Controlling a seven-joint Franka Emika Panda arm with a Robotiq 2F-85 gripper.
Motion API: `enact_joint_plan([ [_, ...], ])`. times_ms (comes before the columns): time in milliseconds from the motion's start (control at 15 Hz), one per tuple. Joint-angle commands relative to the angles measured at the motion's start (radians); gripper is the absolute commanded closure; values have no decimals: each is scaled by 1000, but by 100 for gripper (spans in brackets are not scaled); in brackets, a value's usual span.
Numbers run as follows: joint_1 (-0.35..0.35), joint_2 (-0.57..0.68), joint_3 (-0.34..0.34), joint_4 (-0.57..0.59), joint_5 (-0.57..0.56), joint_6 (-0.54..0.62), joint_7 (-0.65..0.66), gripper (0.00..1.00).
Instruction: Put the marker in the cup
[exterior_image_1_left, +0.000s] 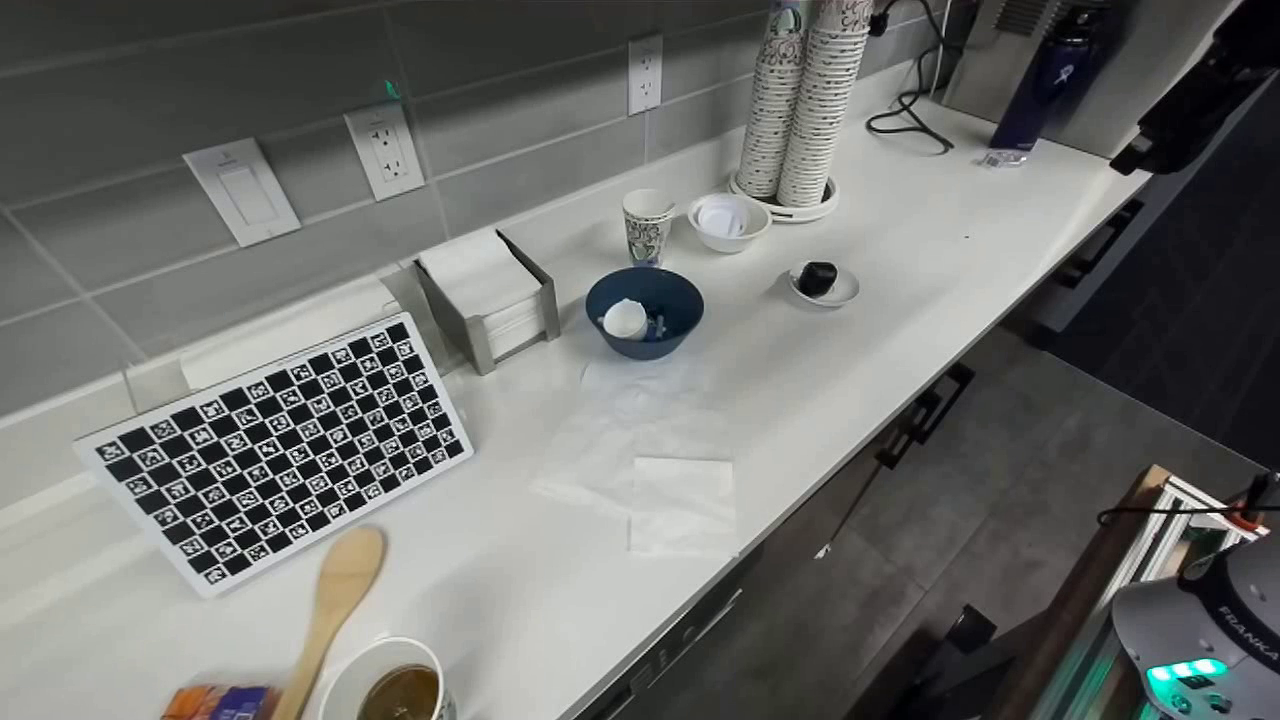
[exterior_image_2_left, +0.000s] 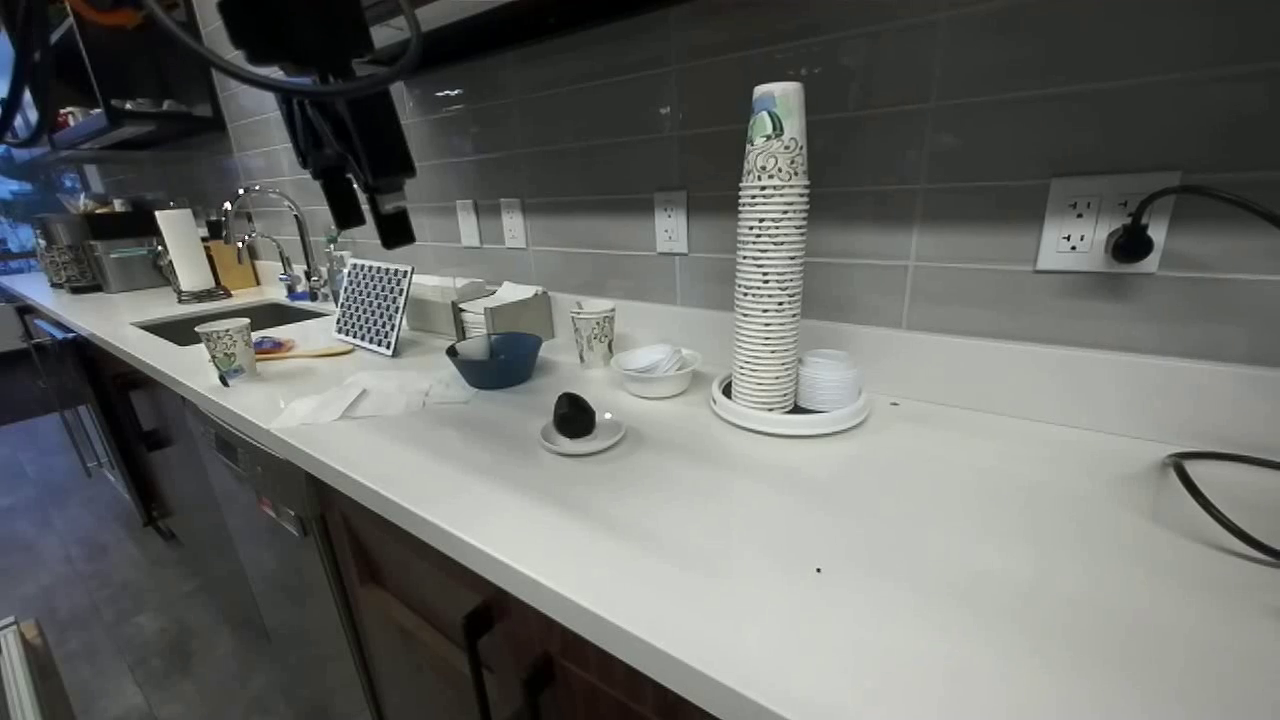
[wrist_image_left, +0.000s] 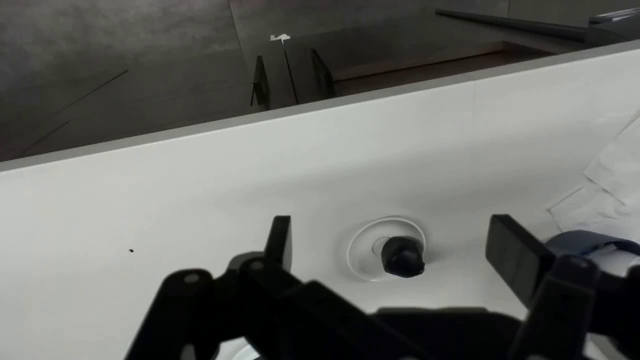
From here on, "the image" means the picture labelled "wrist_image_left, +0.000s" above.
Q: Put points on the white smooth paper sheet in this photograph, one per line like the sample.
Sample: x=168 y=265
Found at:
x=623 y=162

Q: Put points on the blue round bowl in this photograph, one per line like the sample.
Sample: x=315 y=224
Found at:
x=587 y=240

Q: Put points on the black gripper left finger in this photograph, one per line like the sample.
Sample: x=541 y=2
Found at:
x=267 y=312

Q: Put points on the white embossed paper towel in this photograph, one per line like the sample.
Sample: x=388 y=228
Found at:
x=593 y=207

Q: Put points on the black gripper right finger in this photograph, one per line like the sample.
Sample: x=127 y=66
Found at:
x=517 y=256

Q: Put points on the black round knob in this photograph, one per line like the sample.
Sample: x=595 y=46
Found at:
x=403 y=256

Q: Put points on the dark long bar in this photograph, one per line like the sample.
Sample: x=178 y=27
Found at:
x=532 y=27

